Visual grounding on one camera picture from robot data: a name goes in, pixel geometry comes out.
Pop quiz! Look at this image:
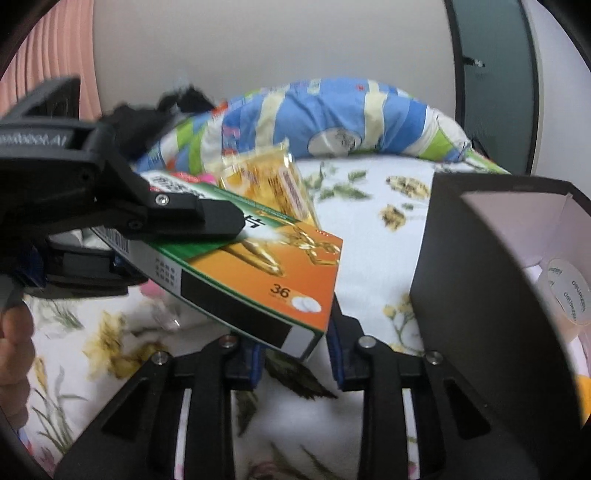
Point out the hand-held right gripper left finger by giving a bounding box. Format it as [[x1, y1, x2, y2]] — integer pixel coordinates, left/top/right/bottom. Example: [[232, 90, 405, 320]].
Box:
[[53, 335, 266, 480]]

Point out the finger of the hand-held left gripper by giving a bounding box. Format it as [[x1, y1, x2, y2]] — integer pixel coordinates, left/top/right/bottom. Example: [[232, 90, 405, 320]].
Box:
[[45, 240, 149, 297], [92, 152, 246, 241]]

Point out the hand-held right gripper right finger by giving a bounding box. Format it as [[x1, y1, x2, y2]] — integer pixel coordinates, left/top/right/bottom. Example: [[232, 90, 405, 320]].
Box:
[[325, 300, 550, 480]]

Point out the green orange medicine box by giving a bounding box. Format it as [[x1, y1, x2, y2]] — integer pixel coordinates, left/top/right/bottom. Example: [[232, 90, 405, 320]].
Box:
[[90, 171, 345, 361]]

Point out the black cardboard container box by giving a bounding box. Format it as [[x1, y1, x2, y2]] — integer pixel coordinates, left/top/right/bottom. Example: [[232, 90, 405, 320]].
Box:
[[409, 172, 591, 462]]

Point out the clear tape roll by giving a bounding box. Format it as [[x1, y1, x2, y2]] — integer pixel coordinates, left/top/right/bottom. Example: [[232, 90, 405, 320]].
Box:
[[545, 258, 591, 324]]

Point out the person's left hand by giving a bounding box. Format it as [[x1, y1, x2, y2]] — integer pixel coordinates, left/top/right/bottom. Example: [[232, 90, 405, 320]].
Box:
[[0, 305, 36, 402]]

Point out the yellow snack packet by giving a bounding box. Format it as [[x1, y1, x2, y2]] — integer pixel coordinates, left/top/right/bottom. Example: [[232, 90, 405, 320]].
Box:
[[217, 143, 319, 227]]

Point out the floral printed blanket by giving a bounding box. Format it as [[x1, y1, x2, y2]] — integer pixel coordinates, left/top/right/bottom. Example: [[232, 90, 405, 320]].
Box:
[[18, 154, 513, 480]]

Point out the black cloth bag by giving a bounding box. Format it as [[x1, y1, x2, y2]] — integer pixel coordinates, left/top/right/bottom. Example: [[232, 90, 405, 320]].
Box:
[[99, 83, 218, 153]]

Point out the pink pleated curtain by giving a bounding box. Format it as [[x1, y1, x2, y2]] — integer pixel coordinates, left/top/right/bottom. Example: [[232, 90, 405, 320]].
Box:
[[0, 0, 102, 121]]

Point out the striped blue green pillow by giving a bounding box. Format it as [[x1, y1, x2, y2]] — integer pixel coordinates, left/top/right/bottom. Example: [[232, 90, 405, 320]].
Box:
[[134, 78, 511, 176]]

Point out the dark framed door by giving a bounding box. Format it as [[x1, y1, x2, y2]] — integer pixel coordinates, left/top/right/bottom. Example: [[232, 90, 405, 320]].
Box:
[[443, 0, 541, 176]]

